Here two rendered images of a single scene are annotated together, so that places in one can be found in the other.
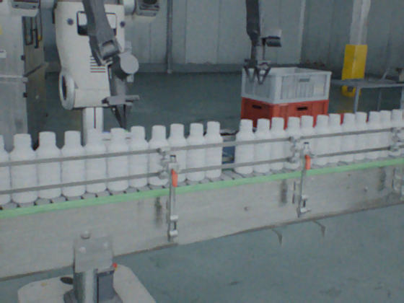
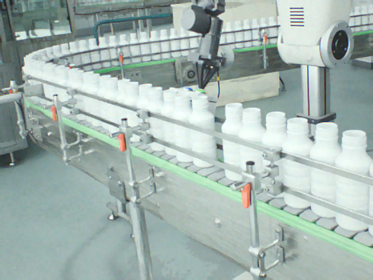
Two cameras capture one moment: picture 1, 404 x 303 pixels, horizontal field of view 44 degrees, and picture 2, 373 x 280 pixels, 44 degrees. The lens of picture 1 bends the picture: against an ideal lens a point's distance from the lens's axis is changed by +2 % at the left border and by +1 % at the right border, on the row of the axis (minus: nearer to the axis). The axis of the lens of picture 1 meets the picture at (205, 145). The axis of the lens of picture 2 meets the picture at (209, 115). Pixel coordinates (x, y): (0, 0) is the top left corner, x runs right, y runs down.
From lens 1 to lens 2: 1.67 m
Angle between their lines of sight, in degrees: 78
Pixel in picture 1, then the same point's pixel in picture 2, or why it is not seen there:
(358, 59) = not seen: outside the picture
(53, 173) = (102, 109)
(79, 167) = (108, 109)
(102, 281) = not seen: hidden behind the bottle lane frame
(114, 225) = (122, 169)
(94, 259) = (116, 191)
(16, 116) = not seen: outside the picture
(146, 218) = (138, 175)
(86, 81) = (287, 36)
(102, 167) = (120, 114)
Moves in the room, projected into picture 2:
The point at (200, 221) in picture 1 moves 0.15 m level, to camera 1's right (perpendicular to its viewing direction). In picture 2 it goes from (176, 207) to (184, 238)
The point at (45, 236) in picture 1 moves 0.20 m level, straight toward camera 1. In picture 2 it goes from (96, 155) to (30, 171)
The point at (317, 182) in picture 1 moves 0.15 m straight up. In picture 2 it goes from (315, 251) to (314, 171)
